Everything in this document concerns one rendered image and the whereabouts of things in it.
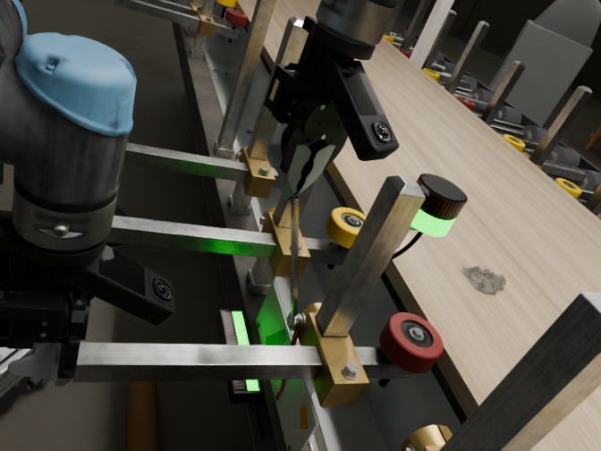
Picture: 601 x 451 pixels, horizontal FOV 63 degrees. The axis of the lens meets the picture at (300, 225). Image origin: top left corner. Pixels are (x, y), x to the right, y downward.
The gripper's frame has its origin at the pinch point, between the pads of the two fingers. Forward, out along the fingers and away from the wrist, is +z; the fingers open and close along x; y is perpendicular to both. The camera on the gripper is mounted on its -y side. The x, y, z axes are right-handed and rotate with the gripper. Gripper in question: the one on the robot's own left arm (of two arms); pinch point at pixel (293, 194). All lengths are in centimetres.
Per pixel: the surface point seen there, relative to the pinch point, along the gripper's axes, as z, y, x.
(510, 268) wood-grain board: 11, -14, -47
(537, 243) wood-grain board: 11, -10, -65
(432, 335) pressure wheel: 9.9, -20.1, -14.5
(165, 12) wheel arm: 20, 128, -41
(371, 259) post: 0.2, -12.9, -2.9
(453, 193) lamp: -10.0, -14.3, -9.0
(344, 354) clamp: 13.6, -16.4, -2.9
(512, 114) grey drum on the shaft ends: 20, 69, -194
